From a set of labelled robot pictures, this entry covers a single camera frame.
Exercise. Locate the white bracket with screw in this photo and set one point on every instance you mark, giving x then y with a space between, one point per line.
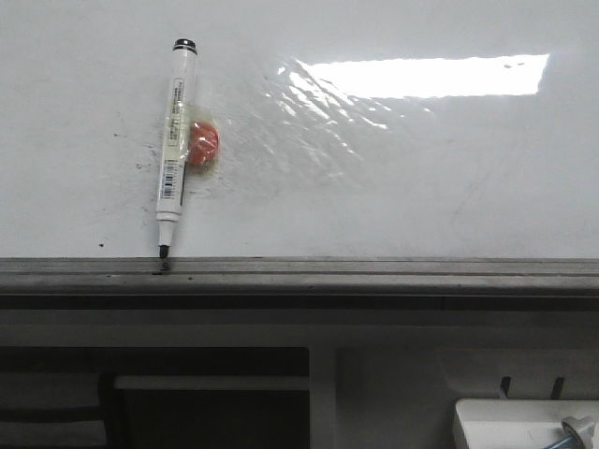
525 423

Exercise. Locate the red round magnet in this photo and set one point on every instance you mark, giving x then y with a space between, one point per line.
203 144

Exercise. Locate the grey aluminium whiteboard tray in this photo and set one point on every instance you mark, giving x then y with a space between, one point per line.
286 283

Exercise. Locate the white whiteboard marker pen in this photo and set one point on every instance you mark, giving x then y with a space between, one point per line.
182 89

